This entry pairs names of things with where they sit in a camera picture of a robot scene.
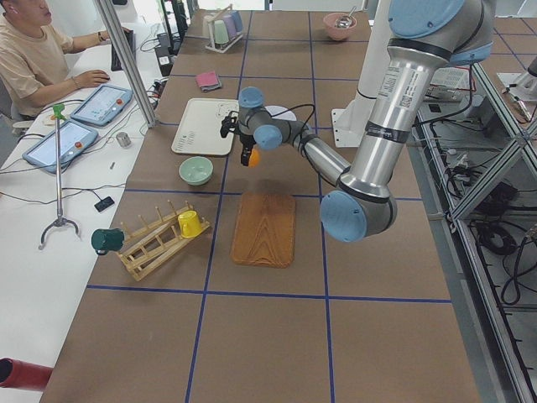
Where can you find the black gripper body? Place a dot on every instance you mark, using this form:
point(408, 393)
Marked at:
point(246, 144)

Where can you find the orange fruit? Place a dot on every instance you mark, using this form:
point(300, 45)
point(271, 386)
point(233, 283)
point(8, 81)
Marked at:
point(256, 159)

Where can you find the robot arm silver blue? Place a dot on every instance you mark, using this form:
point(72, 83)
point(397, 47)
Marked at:
point(425, 36)

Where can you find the cream bear tray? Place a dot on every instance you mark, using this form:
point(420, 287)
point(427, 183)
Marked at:
point(199, 129)

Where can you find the brown wooden tray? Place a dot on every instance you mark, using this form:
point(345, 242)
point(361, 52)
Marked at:
point(264, 233)

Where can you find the white round plate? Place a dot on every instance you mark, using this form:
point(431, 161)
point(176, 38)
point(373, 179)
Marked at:
point(282, 113)

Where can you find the green ceramic bowl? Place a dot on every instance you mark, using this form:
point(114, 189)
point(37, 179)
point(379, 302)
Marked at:
point(196, 170)

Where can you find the grey cloth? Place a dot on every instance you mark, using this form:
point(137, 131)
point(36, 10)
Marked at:
point(210, 88)

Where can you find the pink cloth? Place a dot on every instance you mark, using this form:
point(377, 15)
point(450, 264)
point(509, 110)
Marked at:
point(207, 78)

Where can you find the yellow mug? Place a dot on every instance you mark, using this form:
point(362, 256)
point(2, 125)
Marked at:
point(190, 224)

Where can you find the light green cup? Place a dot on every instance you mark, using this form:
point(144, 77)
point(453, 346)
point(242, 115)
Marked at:
point(220, 33)

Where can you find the small metal cylinder weight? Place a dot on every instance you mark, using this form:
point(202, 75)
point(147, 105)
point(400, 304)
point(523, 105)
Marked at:
point(123, 139)

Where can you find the blue cup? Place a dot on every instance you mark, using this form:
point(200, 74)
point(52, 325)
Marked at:
point(237, 20)

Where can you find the purple cup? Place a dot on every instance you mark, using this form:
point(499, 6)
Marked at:
point(230, 25)

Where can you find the wooden dish rack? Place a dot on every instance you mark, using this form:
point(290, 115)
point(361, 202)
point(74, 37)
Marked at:
point(156, 242)

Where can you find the small black phone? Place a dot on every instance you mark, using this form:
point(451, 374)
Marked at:
point(104, 204)

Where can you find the pink bowl with ice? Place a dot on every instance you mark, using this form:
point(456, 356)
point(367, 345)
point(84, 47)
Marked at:
point(336, 33)

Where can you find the upper teach pendant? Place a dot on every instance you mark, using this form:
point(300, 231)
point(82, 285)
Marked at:
point(103, 105)

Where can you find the metal scoop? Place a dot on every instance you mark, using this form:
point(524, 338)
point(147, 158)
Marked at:
point(345, 21)

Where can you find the dark green mug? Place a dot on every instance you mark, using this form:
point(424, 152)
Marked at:
point(106, 240)

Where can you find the metal reacher grabber tool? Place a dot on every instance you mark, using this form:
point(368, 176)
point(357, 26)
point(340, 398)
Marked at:
point(61, 220)

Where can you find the person in beige shirt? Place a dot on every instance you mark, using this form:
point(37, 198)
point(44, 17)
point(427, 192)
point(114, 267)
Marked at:
point(33, 66)

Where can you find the red fire extinguisher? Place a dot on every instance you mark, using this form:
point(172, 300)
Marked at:
point(16, 374)

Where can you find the aluminium frame post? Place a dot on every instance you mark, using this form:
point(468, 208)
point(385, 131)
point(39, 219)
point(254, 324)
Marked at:
point(125, 55)

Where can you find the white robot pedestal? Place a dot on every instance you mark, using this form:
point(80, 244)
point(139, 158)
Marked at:
point(349, 124)

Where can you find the white wire cup rack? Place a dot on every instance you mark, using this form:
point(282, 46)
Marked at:
point(209, 29)

